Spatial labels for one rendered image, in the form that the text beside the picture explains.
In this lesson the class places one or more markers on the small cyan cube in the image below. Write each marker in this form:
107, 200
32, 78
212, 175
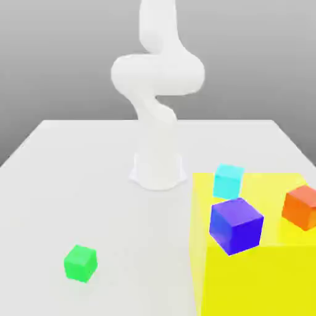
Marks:
227, 181

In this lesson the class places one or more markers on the small orange cube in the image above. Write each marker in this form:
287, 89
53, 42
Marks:
300, 208

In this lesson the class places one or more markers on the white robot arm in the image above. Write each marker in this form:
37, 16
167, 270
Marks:
158, 74

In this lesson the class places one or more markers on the small green cube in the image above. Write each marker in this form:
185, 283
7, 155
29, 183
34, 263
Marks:
80, 263

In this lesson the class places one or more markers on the small blue cube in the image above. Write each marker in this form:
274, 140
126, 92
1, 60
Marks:
235, 227

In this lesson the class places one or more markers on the large yellow box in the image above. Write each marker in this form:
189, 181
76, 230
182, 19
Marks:
259, 279

